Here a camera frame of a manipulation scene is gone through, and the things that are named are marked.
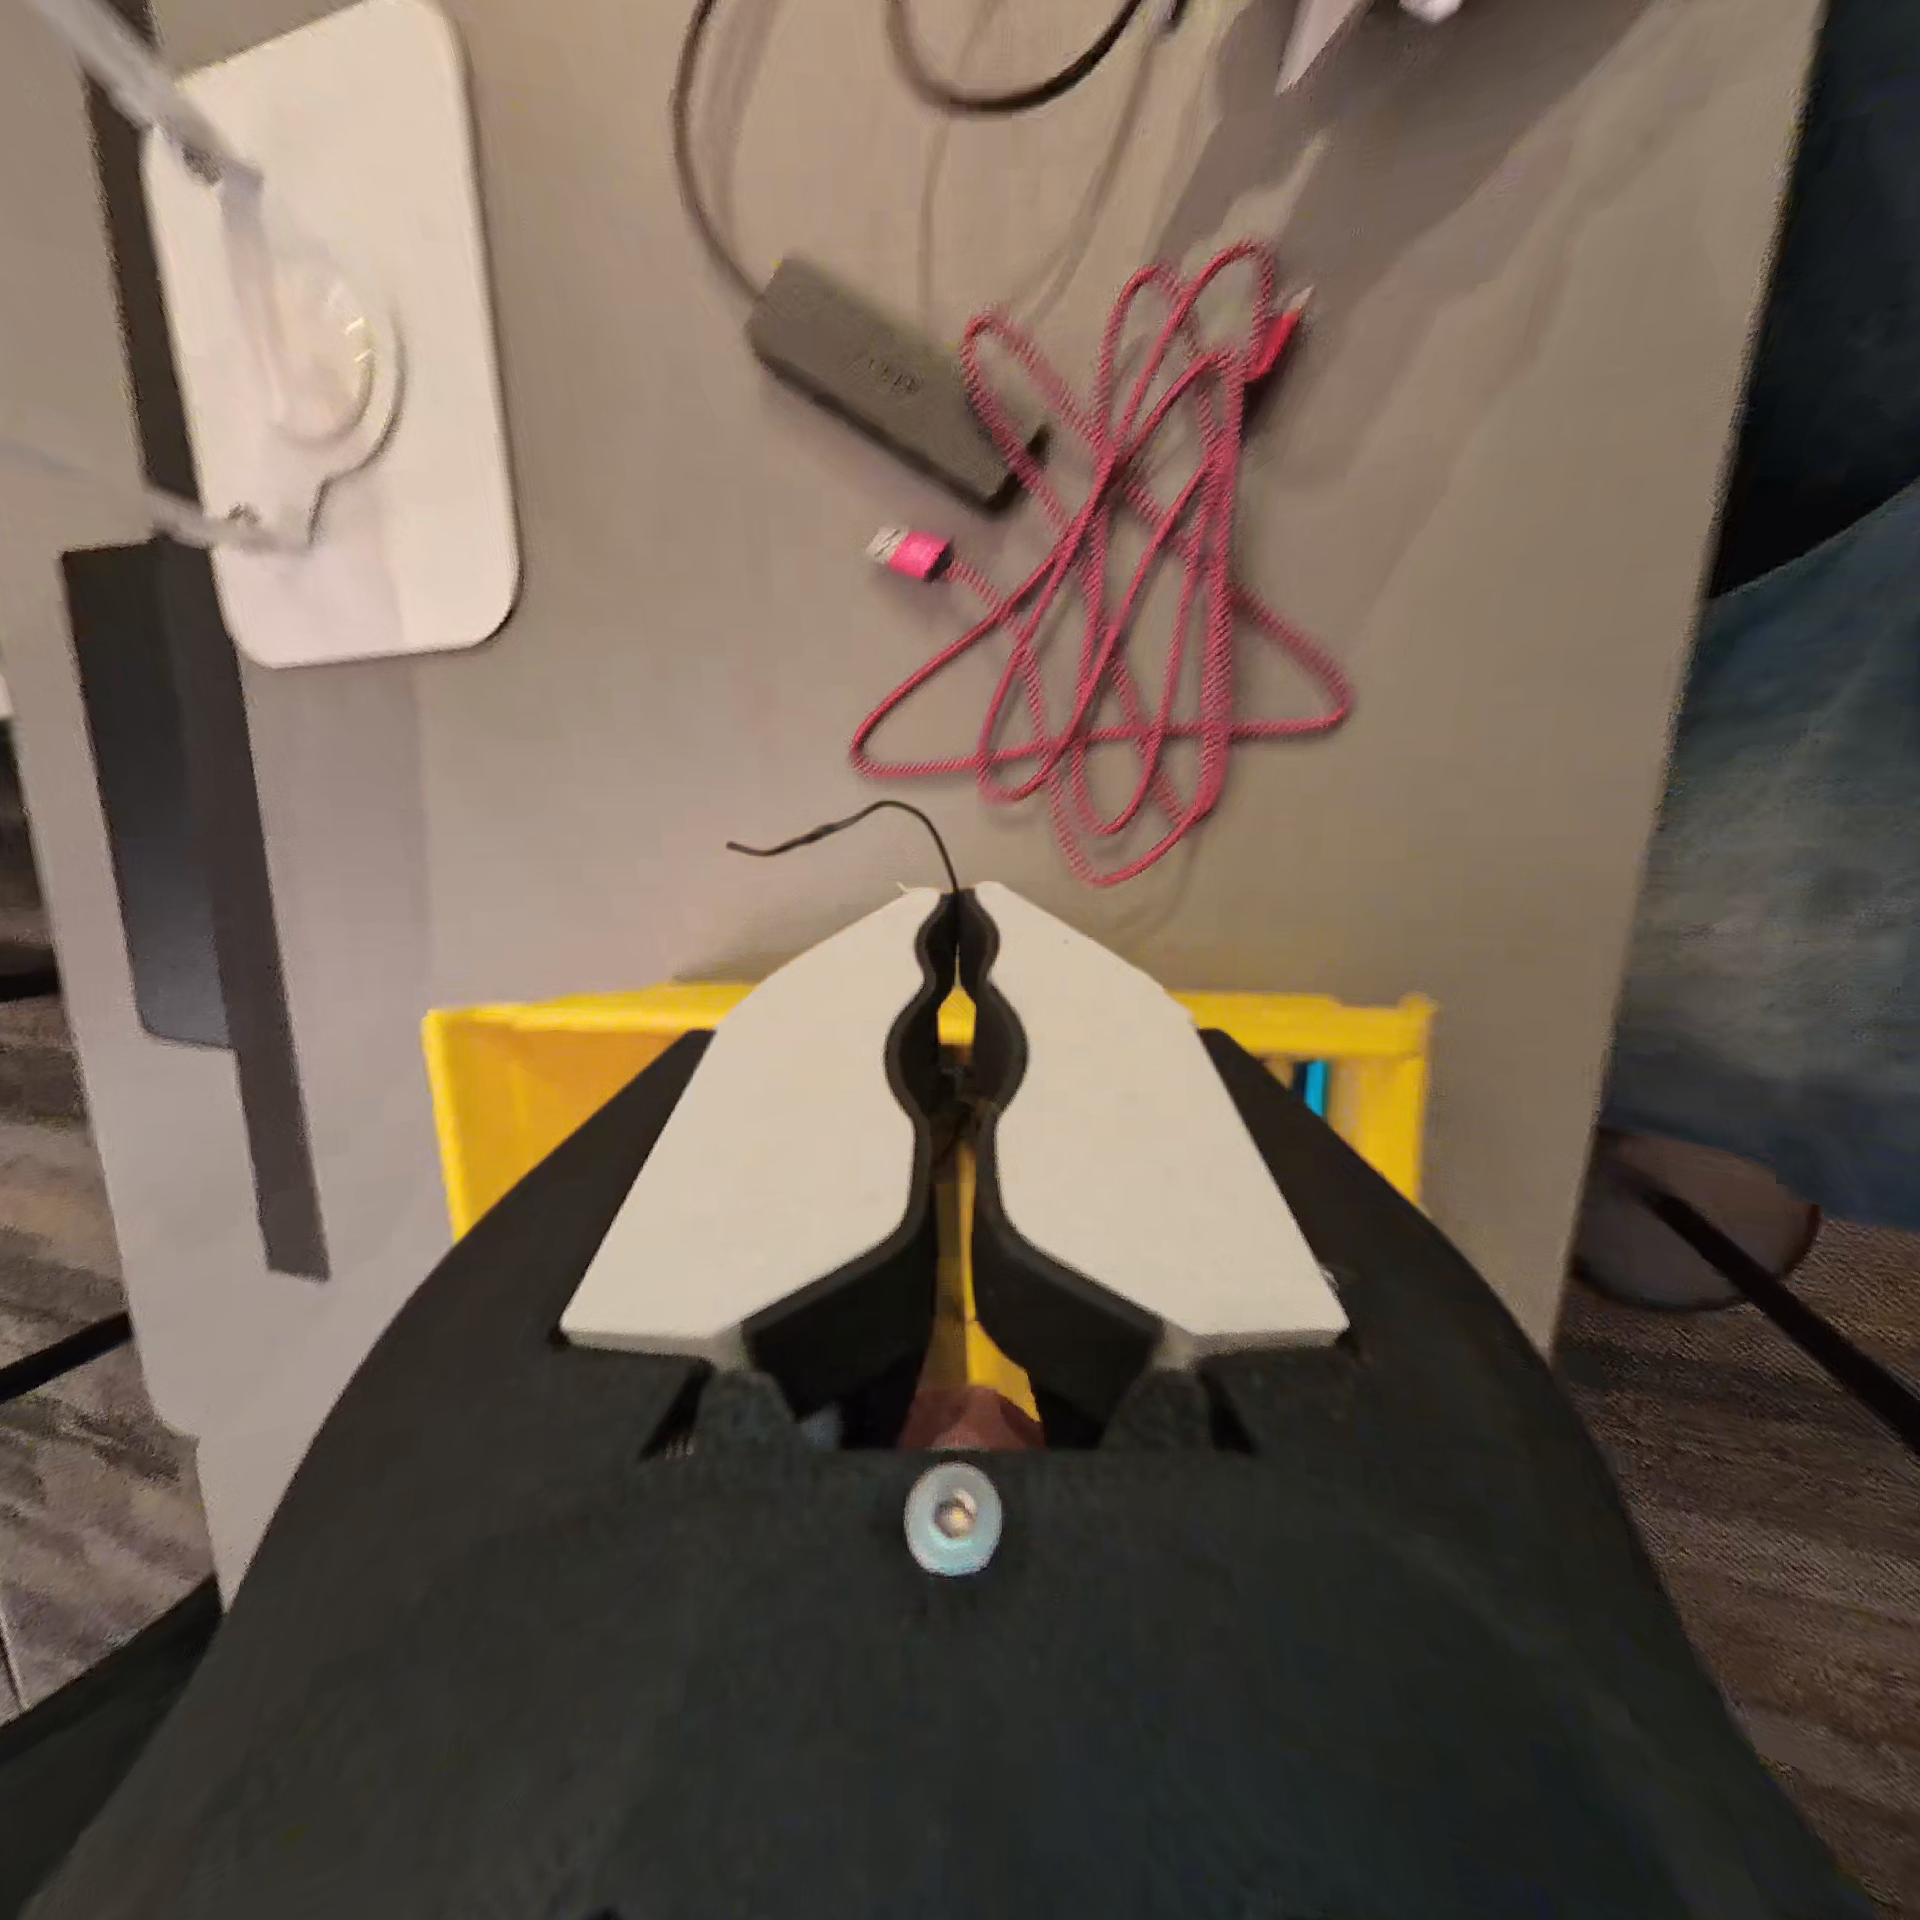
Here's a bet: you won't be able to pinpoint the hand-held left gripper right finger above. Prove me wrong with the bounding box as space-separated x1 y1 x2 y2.
969 882 1355 1445

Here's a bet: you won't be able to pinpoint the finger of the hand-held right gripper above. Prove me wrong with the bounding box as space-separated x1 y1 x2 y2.
1276 0 1403 96

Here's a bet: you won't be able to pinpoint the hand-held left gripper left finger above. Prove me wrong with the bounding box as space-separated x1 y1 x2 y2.
555 888 947 1430

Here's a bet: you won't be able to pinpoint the yellow plastic bin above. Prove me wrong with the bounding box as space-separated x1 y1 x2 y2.
422 982 1439 1390

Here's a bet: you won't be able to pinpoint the thin black cable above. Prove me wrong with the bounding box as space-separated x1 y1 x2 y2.
727 799 969 909

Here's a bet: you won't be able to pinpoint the red braided usb cable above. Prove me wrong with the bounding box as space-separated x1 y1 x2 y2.
846 240 1352 888

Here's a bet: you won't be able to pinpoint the black hub cable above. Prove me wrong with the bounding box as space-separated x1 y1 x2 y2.
672 0 1187 325

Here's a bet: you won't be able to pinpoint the person's shoe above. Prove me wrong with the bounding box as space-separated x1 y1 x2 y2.
1572 1129 1824 1319

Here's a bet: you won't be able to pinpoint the person's blue jeans legs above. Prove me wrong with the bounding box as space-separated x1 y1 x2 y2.
1597 479 1920 1232

